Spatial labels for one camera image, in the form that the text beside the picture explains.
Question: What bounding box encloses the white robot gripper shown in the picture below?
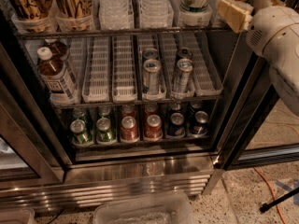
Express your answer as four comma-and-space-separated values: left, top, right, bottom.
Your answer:
216, 0, 299, 64

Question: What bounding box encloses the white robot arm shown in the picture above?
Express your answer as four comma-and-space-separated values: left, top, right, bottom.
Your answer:
216, 0, 299, 115

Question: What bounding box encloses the silver slim can right rear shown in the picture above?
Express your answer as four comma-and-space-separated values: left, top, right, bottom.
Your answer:
176, 48, 193, 61

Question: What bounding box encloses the silver slim can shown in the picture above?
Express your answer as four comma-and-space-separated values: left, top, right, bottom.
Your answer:
176, 48, 193, 61
142, 48, 159, 63
173, 58, 193, 93
143, 59, 162, 95

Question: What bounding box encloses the white empty shelf tray right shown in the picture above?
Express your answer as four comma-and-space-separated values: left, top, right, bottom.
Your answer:
182, 32, 223, 96

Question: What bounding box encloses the white empty shelf tray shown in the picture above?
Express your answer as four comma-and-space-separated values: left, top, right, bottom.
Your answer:
112, 35, 137, 102
82, 36, 110, 103
182, 32, 223, 96

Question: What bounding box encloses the silver slim can right front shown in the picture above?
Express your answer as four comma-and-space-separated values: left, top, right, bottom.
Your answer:
173, 58, 193, 93

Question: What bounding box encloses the silver slim can left rear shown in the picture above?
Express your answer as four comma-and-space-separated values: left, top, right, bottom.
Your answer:
142, 48, 159, 63

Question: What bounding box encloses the silver slim can left front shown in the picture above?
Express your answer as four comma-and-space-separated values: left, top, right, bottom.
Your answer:
143, 59, 162, 95

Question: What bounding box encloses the blue soda can front right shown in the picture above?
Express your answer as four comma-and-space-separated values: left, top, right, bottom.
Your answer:
189, 111, 208, 136

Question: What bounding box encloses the blue soda can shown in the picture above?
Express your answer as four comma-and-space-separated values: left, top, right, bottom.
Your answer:
189, 111, 208, 136
167, 113, 185, 137

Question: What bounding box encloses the blue soda can front left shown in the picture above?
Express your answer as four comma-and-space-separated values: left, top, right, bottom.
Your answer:
167, 113, 185, 137

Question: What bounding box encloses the white empty shelf tray middle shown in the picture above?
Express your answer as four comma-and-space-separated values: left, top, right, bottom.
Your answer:
112, 35, 137, 102

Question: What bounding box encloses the red soda can front right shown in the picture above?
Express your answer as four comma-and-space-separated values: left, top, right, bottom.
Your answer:
144, 115, 163, 139

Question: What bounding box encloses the red soda can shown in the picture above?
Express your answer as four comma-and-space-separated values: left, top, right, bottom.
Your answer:
121, 116, 139, 141
144, 115, 163, 139

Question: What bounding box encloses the stainless steel fridge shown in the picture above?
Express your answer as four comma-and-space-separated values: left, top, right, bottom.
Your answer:
0, 0, 299, 211

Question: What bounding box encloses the white empty shelf tray left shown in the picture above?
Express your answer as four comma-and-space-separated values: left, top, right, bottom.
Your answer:
82, 36, 110, 103

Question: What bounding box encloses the red soda can front left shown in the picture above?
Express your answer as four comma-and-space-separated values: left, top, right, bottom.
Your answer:
121, 116, 139, 141

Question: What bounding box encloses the brown patterned can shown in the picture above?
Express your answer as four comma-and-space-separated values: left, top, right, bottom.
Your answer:
8, 0, 53, 21
50, 0, 93, 20

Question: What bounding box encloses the green soda can front right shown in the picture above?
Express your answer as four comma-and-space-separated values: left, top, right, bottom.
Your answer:
96, 118, 116, 143

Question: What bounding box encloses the green soda can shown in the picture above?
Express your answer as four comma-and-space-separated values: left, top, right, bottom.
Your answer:
70, 119, 93, 145
96, 118, 116, 143

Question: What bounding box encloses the green soda can front left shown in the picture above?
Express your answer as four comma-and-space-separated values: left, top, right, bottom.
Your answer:
70, 119, 93, 145

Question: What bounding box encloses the brown patterned can far left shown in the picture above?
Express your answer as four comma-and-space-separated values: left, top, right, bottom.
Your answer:
8, 0, 53, 21

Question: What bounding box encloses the clear water bottle right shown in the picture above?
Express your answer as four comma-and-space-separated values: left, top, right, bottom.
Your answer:
140, 0, 171, 28

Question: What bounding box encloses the clear water bottle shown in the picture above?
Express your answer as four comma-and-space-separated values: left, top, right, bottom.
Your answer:
140, 0, 171, 28
99, 0, 132, 30

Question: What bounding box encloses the clear water bottle left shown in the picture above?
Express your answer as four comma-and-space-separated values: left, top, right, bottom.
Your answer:
99, 0, 132, 30

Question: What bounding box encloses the brown tea bottle rear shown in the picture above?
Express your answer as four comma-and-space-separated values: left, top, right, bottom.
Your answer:
45, 39, 78, 79

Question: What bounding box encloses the brown tea bottle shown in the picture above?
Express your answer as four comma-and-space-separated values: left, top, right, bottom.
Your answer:
45, 39, 78, 79
37, 47, 76, 101

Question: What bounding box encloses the black tripod leg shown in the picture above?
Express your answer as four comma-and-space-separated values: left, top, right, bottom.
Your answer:
260, 188, 299, 213

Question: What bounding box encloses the brown tea bottle front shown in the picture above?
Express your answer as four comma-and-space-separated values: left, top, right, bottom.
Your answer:
37, 47, 76, 101

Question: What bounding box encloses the clear plastic bin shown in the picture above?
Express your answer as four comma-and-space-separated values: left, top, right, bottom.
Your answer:
93, 191, 195, 224

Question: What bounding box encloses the clear plastic bin corner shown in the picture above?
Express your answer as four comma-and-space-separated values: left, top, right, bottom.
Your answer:
0, 209, 36, 224

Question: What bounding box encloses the orange cable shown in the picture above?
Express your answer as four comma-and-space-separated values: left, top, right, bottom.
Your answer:
252, 166, 288, 224

